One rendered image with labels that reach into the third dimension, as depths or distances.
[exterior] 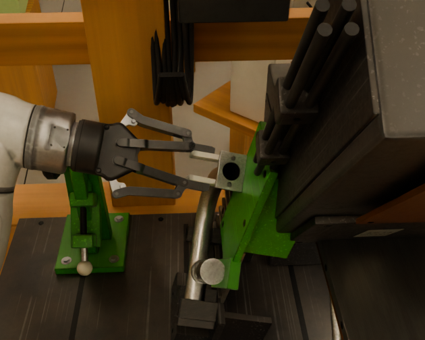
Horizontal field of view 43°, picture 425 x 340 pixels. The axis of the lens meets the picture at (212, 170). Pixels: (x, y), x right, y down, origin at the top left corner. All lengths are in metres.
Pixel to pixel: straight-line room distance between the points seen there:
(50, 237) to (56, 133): 0.44
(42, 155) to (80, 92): 2.69
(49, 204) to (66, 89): 2.27
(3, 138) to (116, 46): 0.33
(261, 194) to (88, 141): 0.24
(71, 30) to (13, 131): 0.39
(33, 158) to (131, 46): 0.33
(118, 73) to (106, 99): 0.06
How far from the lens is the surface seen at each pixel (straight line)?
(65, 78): 3.61
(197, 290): 0.90
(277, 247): 0.79
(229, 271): 0.78
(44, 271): 1.09
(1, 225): 0.78
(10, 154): 0.76
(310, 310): 1.00
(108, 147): 0.77
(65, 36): 1.10
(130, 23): 0.98
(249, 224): 0.73
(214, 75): 3.52
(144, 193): 0.77
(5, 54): 1.15
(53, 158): 0.75
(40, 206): 1.26
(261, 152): 0.60
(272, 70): 0.96
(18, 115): 0.75
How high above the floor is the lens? 1.69
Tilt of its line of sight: 39 degrees down
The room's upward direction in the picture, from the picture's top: straight up
